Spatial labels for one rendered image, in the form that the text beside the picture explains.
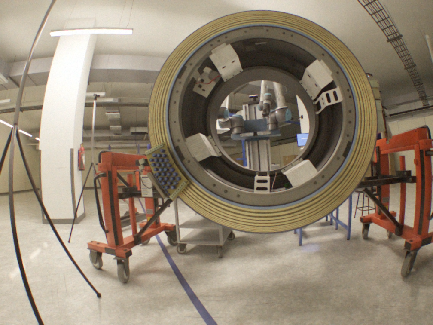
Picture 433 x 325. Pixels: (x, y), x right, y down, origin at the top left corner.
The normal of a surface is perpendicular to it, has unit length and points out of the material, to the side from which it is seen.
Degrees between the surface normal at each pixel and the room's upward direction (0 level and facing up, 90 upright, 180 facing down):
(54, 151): 90
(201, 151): 76
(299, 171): 61
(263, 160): 90
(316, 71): 104
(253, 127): 90
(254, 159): 90
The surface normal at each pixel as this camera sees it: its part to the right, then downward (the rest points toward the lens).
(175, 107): -0.25, -0.04
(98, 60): 0.43, -0.07
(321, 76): -0.67, 0.25
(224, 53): 0.06, 0.44
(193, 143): 0.26, -0.31
